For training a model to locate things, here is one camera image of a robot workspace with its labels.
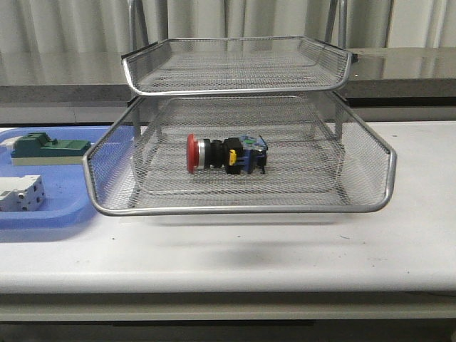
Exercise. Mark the red emergency stop button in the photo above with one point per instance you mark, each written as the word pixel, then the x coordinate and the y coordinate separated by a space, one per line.
pixel 245 153

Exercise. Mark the blue plastic tray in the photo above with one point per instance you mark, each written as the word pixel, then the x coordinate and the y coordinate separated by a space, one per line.
pixel 66 200

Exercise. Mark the green terminal block module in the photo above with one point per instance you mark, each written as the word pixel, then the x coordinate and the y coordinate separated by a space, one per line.
pixel 40 149

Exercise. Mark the white small component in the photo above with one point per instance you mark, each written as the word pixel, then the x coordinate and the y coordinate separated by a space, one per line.
pixel 9 142

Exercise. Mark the silver metal rack frame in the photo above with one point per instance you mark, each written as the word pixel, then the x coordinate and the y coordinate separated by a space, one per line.
pixel 342 21

